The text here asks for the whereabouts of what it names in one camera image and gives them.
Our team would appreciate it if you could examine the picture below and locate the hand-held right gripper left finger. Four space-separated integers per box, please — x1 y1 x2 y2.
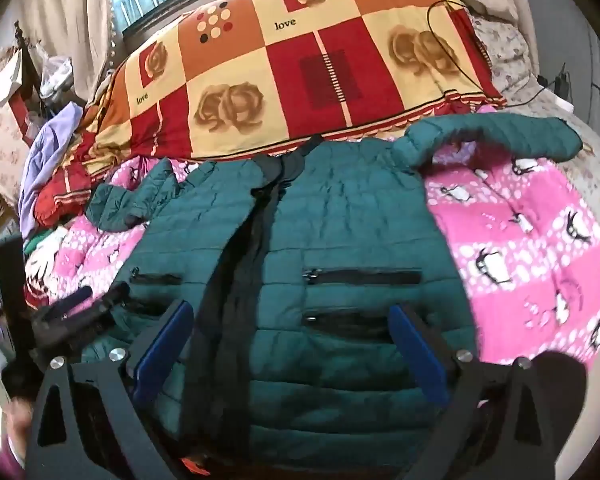
26 300 196 480

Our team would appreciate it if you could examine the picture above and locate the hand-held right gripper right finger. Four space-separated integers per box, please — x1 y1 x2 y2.
389 303 556 480

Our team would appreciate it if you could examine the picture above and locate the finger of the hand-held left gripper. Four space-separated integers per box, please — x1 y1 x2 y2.
32 286 95 327
65 282 131 336

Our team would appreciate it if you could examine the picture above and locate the green quilted jacket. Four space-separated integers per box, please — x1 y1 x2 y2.
80 114 583 461

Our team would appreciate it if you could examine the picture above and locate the green and white cloth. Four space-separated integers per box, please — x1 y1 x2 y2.
22 227 70 283

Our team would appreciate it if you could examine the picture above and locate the lavender cloth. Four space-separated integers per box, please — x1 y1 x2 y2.
19 101 84 238

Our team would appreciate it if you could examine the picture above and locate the pink penguin blanket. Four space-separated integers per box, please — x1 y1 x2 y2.
25 105 600 366

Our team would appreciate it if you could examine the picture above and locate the white paper bag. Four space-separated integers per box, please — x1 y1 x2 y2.
0 50 27 109

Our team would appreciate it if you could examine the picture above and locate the clear plastic bag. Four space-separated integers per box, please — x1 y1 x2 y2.
39 54 76 102

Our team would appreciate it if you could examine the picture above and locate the beige curtain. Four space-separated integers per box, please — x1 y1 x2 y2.
7 0 118 108

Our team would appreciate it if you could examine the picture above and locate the black charger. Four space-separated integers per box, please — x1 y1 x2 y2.
554 62 572 98

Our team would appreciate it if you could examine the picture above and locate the floral pillow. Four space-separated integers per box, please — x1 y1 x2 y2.
467 12 537 92

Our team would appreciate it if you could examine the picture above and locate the black cable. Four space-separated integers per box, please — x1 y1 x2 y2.
426 0 548 109

